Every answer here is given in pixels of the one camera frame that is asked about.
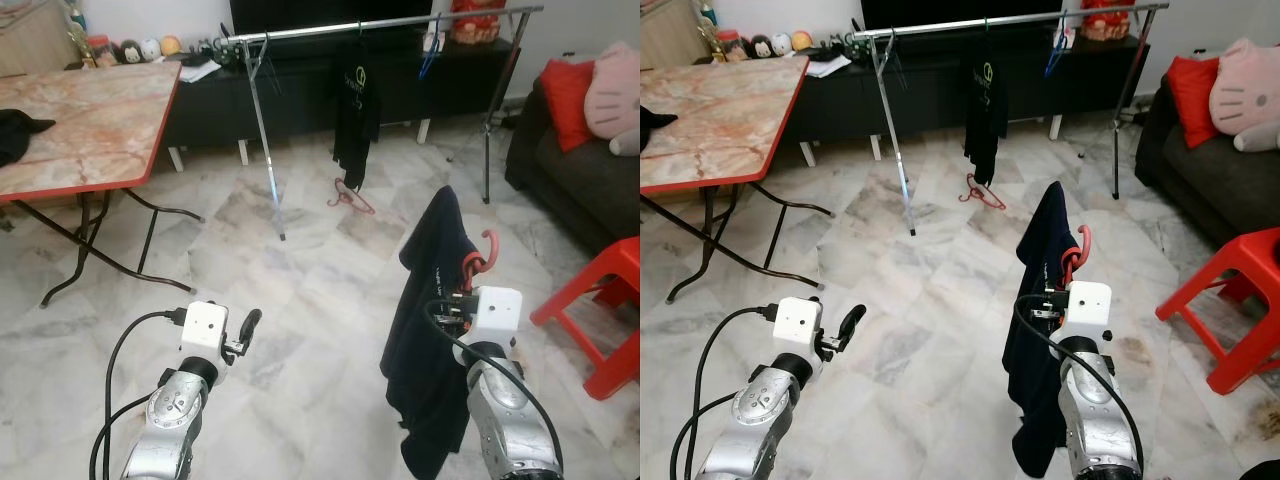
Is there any thin red hanger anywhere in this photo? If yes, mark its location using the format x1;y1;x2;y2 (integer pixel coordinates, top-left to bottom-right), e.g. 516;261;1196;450
958;173;1007;212
328;178;377;216

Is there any navy blue shirt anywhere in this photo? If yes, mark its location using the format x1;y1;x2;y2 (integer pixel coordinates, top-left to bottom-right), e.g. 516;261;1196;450
380;185;481;480
1002;180;1091;479

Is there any red laughing buddha statue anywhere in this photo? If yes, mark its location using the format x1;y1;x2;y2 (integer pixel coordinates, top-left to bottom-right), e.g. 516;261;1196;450
449;0;508;46
1078;0;1138;43

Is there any coral red plastic hanger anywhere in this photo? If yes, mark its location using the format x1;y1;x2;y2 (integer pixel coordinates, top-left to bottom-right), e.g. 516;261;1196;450
1060;224;1094;287
460;228;501;291

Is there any blue plastic hanger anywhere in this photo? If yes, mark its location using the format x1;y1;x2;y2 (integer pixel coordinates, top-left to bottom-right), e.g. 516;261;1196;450
1045;18;1072;78
418;20;446;81

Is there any black crumpled garment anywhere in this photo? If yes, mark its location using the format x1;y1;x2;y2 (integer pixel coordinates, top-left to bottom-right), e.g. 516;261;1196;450
0;108;57;169
640;104;680;157

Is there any silver clothes rack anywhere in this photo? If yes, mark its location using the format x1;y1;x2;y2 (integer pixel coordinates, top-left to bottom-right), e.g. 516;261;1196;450
218;5;546;242
850;2;1171;237

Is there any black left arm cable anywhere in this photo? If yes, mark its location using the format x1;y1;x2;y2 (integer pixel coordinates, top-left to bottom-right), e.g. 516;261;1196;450
668;303;783;480
88;308;193;480

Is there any light wooden cabinet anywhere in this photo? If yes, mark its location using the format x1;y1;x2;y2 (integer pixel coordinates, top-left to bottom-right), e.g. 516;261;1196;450
0;0;83;77
640;0;713;71

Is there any gold trophy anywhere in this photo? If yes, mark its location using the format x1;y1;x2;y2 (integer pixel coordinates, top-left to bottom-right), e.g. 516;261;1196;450
65;10;91;67
700;5;724;61

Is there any dark grey fabric sofa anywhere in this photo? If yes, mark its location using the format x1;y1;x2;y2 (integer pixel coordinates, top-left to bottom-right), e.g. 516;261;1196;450
1135;75;1280;252
505;75;641;257

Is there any pink cat face pillow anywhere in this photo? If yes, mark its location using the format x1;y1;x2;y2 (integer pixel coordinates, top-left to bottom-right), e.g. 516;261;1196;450
1208;38;1280;132
583;42;641;141

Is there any black shirt green print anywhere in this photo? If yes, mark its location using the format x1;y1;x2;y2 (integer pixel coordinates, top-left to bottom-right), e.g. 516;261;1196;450
332;40;383;191
963;40;1011;187

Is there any red plastic stool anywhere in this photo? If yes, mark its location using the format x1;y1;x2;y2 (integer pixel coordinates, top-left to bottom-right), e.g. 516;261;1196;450
529;235;641;401
1156;227;1280;397

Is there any black TV console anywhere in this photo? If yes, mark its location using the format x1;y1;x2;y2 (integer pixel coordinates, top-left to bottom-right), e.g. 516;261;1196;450
163;38;533;173
798;33;1166;169

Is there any black flat television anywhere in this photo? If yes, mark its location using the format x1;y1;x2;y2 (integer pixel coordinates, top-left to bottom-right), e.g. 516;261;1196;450
229;0;453;41
860;0;1083;33

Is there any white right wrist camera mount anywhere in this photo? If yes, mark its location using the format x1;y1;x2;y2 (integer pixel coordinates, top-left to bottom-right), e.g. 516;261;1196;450
470;287;524;346
1063;281;1114;341

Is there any red cushion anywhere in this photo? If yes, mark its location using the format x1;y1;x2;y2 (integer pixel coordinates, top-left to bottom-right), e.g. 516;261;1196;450
1165;55;1226;150
540;58;599;154

